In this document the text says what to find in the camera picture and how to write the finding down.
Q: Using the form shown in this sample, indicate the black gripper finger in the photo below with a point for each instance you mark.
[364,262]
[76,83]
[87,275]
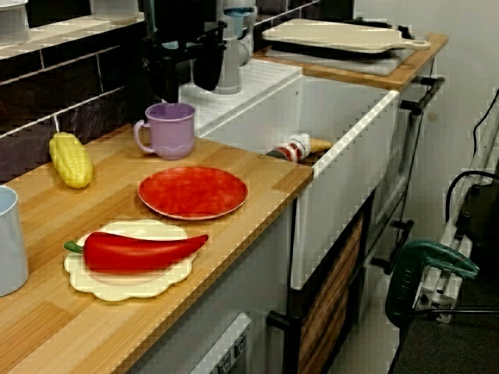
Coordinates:
[208,72]
[165,82]

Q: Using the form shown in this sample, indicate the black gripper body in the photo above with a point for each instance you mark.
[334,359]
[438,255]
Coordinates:
[183,43]

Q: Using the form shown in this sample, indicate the purple plastic mug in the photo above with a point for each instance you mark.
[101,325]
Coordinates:
[171,136]

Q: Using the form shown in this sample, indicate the red toy chili pepper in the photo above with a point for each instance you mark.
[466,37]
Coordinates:
[136,253]

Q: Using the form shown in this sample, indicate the grey toy faucet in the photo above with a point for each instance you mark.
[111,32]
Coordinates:
[230,70]

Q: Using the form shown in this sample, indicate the black upright kitchen panel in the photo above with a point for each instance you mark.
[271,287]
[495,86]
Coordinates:
[134,109]

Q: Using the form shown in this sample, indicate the white pot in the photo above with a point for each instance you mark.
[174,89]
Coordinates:
[115,9]

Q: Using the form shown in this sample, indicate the red tomato can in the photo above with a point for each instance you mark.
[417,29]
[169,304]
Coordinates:
[290,150]

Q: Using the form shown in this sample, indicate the red round plate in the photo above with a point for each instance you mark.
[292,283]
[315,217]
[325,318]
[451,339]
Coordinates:
[191,195]

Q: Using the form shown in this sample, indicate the yellow toy corn cob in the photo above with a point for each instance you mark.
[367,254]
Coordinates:
[70,163]

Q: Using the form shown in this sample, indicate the cream cutting board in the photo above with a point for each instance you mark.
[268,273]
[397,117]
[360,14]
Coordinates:
[331,37]

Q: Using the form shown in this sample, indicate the toy ice cream cone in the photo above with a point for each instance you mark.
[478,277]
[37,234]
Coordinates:
[320,145]

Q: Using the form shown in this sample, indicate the white tray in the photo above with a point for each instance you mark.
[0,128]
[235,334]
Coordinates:
[370,66]

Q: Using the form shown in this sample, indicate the white container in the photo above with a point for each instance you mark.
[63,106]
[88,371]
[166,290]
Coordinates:
[13,19]

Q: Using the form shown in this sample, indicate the white toy sink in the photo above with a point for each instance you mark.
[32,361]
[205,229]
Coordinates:
[343,175]

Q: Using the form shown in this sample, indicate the white toy kitchen cabinet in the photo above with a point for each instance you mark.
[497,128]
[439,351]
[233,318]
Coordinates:
[265,265]

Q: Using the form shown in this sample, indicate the cream scalloped plate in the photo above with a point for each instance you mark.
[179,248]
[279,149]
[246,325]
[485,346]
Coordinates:
[117,290]

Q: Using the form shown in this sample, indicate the light blue plastic tumbler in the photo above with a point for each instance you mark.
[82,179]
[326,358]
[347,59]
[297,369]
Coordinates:
[9,249]

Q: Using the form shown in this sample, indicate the wooden crate front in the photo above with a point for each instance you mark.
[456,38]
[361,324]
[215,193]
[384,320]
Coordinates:
[331,296]

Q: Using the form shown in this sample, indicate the grey toy dishwasher front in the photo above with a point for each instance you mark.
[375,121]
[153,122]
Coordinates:
[226,350]

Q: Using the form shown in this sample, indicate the black device box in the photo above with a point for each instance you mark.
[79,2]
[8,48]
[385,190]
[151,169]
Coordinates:
[483,218]

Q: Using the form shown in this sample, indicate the white aluminium frame rail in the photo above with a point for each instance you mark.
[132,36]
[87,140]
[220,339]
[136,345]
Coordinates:
[436,288]

